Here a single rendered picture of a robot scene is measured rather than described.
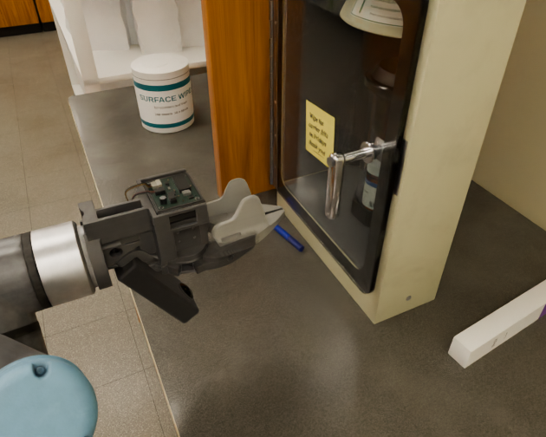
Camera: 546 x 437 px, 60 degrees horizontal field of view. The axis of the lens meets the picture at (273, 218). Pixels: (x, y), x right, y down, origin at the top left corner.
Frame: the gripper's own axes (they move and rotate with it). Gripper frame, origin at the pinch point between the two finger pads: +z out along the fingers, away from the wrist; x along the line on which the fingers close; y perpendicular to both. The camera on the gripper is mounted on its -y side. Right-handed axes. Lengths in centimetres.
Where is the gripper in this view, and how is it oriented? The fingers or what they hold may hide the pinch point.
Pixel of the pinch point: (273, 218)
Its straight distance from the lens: 55.0
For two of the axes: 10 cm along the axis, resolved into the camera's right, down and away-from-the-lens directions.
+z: 9.0, -2.6, 3.4
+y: 0.0, -7.9, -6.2
